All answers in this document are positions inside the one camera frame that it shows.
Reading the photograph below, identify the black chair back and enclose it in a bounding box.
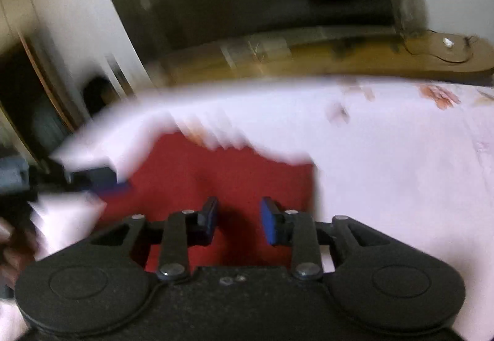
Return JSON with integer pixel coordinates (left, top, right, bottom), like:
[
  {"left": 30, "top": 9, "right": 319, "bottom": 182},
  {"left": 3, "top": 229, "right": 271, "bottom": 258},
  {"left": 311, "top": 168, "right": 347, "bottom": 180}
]
[{"left": 82, "top": 75, "right": 120, "bottom": 117}]

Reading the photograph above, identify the red knitted garment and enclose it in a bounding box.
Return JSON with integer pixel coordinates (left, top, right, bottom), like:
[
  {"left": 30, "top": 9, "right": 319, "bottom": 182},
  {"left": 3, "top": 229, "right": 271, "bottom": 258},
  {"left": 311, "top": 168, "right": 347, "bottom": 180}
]
[{"left": 96, "top": 132, "right": 315, "bottom": 267}]

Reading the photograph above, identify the small white adapter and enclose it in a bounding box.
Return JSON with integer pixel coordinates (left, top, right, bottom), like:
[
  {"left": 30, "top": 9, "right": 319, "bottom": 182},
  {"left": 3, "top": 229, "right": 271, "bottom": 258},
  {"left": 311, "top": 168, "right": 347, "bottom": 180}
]
[{"left": 443, "top": 37, "right": 455, "bottom": 48}]

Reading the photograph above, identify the dark wooden wardrobe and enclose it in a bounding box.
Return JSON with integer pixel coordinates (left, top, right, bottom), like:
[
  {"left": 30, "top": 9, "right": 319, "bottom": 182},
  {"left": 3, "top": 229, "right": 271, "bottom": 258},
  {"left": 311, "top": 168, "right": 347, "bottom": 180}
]
[{"left": 1, "top": 37, "right": 78, "bottom": 162}]

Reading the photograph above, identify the person's left hand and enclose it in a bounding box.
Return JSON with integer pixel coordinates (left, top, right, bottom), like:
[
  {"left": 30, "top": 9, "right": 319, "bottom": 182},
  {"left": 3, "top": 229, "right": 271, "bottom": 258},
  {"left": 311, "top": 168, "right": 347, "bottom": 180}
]
[{"left": 1, "top": 217, "right": 40, "bottom": 290}]

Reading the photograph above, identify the black power cable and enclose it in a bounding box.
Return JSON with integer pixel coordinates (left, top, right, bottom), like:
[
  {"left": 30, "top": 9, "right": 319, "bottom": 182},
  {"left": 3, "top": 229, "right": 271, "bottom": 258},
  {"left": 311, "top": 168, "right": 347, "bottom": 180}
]
[{"left": 401, "top": 30, "right": 480, "bottom": 65}]

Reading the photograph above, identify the wooden TV console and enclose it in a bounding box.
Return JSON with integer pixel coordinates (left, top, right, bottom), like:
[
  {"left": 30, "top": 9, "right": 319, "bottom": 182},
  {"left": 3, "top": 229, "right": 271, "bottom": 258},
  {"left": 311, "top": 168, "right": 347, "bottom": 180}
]
[{"left": 161, "top": 29, "right": 493, "bottom": 86}]

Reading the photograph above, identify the white floral bed sheet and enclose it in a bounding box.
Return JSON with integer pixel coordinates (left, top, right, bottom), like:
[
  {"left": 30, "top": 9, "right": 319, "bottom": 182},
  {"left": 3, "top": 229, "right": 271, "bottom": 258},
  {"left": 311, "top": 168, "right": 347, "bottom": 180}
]
[{"left": 0, "top": 77, "right": 494, "bottom": 341}]

